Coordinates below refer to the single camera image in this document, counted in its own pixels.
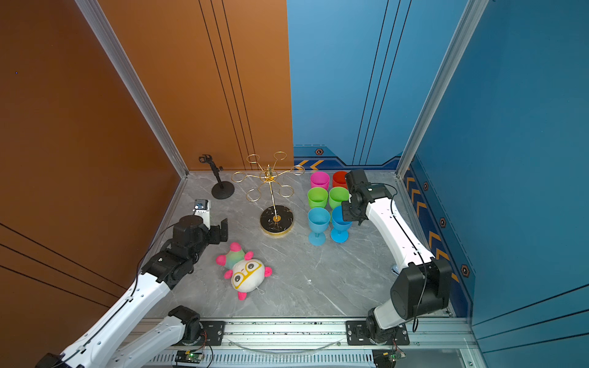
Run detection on green wine glass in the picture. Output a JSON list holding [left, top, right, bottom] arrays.
[[308, 186, 328, 209], [328, 186, 350, 209]]

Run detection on light blue wine glass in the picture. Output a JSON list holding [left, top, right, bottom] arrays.
[[308, 207, 331, 246]]

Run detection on red wine glass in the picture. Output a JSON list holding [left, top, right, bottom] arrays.
[[332, 171, 348, 189]]

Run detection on pink wine glass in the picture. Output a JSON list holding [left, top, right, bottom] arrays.
[[310, 171, 331, 191]]

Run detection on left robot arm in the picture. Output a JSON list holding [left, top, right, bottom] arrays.
[[36, 215, 229, 367]]

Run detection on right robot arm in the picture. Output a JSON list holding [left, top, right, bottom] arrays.
[[341, 170, 452, 344]]

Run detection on gold wine glass rack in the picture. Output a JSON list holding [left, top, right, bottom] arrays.
[[231, 151, 305, 238]]

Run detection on black phone stand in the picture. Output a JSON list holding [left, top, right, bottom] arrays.
[[199, 154, 235, 199]]

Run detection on plush toy with glasses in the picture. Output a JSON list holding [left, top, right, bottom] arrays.
[[216, 242, 273, 301]]

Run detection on left circuit board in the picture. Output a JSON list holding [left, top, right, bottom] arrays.
[[174, 350, 204, 366]]

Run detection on circuit board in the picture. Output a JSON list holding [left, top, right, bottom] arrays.
[[174, 350, 204, 366], [372, 350, 399, 368]]

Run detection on right circuit board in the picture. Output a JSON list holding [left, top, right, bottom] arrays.
[[372, 350, 399, 368]]

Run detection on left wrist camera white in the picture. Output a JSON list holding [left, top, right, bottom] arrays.
[[193, 199, 210, 228]]

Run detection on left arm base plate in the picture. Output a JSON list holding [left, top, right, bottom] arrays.
[[177, 320, 225, 347]]

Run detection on aluminium front rail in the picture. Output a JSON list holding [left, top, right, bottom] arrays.
[[124, 317, 486, 367]]

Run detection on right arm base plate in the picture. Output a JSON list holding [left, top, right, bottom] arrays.
[[345, 320, 410, 346]]

